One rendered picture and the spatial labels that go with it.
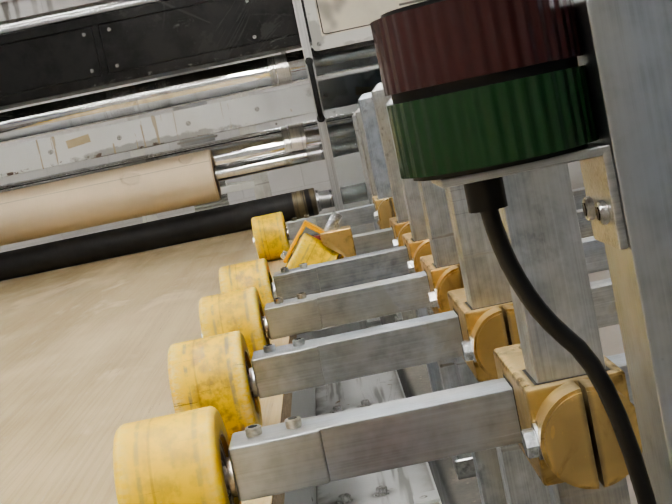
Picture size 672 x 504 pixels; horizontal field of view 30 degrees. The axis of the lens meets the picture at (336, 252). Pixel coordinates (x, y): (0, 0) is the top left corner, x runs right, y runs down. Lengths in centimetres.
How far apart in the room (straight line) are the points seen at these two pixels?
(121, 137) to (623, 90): 261
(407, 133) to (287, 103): 256
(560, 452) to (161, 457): 20
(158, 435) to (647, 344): 35
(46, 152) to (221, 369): 211
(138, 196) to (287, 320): 181
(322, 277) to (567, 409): 83
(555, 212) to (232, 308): 58
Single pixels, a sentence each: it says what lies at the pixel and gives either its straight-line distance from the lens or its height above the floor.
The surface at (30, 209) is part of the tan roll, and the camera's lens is 300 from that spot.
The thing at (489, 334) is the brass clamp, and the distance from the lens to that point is 85.
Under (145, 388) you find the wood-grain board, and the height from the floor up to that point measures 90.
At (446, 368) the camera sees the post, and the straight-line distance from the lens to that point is 139.
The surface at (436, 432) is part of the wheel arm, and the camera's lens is 68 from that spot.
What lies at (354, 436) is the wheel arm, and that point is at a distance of 67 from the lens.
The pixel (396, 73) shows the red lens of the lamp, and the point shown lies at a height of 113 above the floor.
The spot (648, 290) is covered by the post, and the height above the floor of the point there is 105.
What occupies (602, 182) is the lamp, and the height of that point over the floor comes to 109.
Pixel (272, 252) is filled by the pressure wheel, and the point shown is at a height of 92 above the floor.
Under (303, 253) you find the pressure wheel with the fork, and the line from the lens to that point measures 164.
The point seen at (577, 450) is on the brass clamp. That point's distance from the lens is 62.
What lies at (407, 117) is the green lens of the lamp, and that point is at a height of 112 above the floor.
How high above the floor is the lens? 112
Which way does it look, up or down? 6 degrees down
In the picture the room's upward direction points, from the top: 12 degrees counter-clockwise
